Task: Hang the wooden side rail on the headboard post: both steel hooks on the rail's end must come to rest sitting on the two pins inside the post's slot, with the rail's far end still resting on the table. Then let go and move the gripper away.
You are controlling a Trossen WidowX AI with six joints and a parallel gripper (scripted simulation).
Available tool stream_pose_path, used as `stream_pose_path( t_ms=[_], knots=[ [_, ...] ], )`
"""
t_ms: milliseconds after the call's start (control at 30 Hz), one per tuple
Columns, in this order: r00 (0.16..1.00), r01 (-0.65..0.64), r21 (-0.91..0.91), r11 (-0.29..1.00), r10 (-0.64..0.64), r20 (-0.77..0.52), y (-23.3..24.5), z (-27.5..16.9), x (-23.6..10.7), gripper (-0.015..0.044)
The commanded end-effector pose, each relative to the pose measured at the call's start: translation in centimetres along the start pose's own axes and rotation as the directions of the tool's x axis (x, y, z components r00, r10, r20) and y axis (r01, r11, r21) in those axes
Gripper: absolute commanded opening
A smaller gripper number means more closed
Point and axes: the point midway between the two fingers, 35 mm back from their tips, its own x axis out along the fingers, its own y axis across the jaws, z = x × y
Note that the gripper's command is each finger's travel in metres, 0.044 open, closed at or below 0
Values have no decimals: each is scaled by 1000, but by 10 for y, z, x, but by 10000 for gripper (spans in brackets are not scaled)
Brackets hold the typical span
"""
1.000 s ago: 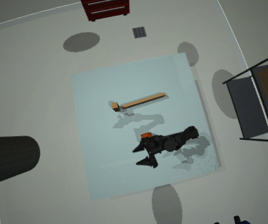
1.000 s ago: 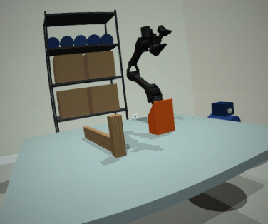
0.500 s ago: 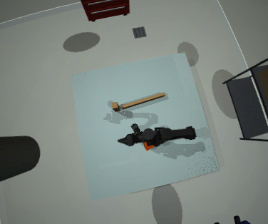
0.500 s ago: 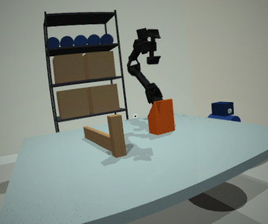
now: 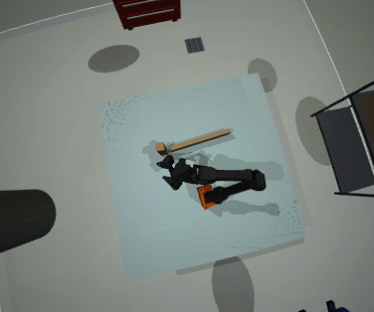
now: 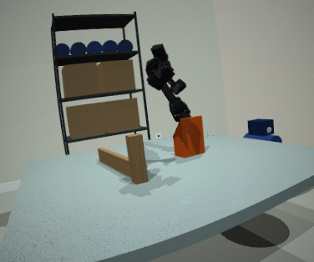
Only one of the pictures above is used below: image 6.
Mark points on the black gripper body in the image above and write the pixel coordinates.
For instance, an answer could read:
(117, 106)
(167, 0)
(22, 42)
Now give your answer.
(167, 74)

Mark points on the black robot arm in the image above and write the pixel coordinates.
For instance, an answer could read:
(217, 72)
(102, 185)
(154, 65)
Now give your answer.
(177, 106)

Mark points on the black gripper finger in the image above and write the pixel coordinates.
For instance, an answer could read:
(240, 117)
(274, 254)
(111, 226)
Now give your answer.
(177, 87)
(157, 69)

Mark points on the brown wooden post with slot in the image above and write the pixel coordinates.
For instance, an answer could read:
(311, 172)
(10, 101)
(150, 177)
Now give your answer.
(136, 157)

